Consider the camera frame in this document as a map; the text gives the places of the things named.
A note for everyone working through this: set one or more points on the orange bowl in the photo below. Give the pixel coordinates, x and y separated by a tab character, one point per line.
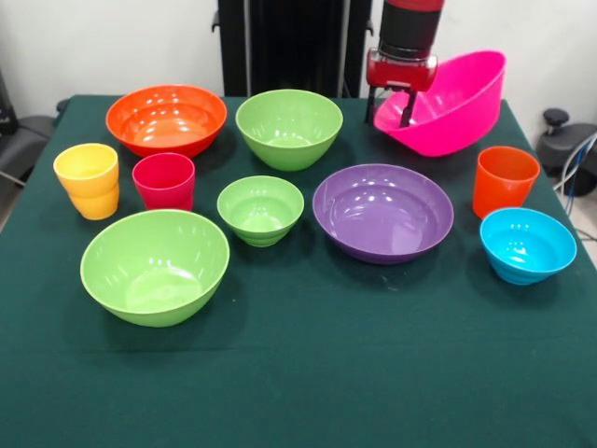
165	116

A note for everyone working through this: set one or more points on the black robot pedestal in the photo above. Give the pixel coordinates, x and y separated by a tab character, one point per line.
289	46

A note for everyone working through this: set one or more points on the yellow cup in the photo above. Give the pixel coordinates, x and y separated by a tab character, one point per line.
88	186

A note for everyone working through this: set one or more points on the red cup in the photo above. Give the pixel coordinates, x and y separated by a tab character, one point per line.
163	186

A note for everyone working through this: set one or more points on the pink bowl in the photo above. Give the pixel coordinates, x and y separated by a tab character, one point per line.
457	116

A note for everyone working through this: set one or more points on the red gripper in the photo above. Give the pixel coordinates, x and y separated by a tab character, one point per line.
401	74

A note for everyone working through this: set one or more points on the small ribbed green bowl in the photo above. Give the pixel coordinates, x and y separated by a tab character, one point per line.
260	210

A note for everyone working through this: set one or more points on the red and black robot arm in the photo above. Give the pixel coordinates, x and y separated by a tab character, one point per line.
410	28

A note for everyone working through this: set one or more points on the black office chair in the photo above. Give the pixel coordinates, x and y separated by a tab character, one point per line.
28	130

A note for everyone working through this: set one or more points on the small blue bowl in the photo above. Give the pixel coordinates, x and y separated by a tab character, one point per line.
527	247

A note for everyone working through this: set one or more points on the black chair with round knob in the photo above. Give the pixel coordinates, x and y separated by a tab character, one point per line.
559	149

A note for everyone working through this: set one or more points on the orange cup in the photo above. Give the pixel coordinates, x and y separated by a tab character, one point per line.
503	186

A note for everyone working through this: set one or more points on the medium green bowl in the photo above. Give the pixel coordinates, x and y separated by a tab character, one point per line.
289	126

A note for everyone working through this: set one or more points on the purple bowl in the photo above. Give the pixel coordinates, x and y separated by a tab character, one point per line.
382	214

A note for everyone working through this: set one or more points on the large green bowl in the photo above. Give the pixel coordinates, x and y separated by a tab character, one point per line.
154	266

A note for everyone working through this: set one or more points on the dark green tablecloth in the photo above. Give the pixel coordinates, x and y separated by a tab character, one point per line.
298	373

